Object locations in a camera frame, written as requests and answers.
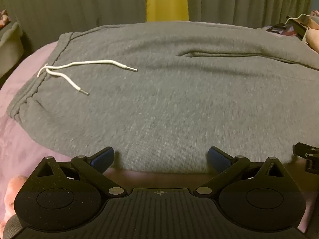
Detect black box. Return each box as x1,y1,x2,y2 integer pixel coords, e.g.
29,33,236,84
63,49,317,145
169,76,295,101
287,19,307,41

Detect grey sweat pants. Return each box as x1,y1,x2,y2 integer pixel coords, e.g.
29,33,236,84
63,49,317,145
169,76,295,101
7,21,319,175

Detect grey curtain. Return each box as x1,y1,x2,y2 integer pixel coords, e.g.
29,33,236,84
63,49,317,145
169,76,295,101
0,0,147,55
186,0,314,28

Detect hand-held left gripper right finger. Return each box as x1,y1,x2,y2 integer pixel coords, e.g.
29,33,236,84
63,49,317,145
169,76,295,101
193,146,287,197

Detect yellow curtain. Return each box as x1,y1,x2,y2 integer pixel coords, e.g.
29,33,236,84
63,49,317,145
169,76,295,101
145,0,190,22

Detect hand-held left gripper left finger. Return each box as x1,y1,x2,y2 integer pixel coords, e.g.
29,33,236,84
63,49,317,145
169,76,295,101
33,147,128,197

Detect dark patterned cloth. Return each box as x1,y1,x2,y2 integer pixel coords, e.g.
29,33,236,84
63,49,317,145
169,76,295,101
265,23,291,36

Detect white clothes hanger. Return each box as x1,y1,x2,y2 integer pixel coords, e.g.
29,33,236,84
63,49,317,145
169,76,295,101
284,13,315,26

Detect purple fleece blanket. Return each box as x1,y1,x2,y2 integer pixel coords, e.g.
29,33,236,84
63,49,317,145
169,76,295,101
0,41,312,234

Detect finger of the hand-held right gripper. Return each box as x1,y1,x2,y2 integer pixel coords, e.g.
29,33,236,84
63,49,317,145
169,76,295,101
292,142,319,173

